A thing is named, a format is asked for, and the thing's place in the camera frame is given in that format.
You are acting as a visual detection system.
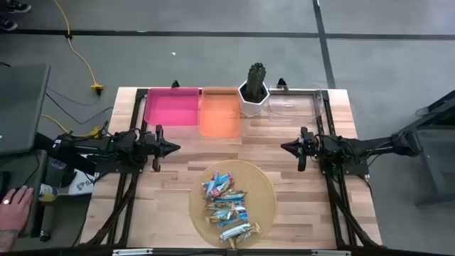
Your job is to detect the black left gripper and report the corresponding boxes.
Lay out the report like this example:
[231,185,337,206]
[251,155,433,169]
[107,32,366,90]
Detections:
[141,124,181,173]

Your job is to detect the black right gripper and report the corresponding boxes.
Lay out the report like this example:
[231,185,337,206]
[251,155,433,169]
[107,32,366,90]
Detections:
[280,127,321,172]

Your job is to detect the blue wrapper granola bar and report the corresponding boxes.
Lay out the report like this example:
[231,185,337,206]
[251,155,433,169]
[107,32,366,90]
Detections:
[217,212,249,228]
[209,205,248,218]
[213,190,247,203]

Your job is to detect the clear plastic bin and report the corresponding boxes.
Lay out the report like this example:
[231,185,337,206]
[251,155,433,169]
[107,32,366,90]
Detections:
[267,86,325,124]

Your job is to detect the pink plastic bin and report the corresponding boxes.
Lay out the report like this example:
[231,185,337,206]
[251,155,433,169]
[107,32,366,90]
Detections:
[144,87,200,127]

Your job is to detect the round woven placemat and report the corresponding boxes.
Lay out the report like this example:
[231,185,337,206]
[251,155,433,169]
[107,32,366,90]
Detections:
[188,159,277,249]

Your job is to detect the orange plastic bin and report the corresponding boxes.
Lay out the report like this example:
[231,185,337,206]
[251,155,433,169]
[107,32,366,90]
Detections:
[198,87,242,139]

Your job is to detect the green cactus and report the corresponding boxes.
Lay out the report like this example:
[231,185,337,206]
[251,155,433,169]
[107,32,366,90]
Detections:
[246,62,267,102]

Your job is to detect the white printed bag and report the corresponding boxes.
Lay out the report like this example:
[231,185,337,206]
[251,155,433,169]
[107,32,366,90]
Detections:
[67,169,101,197]

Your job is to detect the dark grey metal stand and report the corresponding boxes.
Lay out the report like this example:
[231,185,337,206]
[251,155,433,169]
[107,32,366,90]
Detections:
[414,88,455,207]

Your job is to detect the dark grey side desk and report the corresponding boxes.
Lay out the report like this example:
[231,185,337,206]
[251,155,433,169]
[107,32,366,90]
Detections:
[0,149,49,240]

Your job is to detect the dark grey desk monitor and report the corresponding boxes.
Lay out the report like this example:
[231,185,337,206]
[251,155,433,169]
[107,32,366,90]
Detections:
[0,63,51,156]

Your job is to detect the person's hand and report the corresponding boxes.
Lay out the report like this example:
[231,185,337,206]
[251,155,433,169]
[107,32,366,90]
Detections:
[0,185,36,233]

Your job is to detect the person's shoe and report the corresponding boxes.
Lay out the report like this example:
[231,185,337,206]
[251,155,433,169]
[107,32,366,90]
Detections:
[5,0,32,14]
[0,16,18,32]

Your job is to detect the yellow extension cable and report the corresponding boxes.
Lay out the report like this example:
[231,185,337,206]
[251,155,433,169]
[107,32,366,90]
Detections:
[41,113,102,139]
[53,0,105,94]

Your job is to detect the silver metal bracket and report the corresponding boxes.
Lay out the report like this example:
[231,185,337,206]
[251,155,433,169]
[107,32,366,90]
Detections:
[311,250,352,256]
[112,248,154,256]

